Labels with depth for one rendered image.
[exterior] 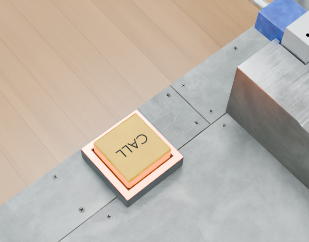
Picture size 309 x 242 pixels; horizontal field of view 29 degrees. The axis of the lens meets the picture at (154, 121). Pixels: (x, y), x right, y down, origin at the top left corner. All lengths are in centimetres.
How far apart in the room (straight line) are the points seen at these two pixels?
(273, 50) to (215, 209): 18
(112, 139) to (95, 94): 9
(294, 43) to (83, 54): 26
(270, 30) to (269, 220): 20
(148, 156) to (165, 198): 5
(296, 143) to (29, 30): 36
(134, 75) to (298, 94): 21
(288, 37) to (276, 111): 8
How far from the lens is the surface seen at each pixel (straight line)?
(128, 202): 63
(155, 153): 63
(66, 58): 75
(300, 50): 65
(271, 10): 67
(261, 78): 63
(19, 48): 77
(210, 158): 68
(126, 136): 64
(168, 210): 65
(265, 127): 66
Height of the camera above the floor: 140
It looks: 59 degrees down
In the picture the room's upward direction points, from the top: 4 degrees clockwise
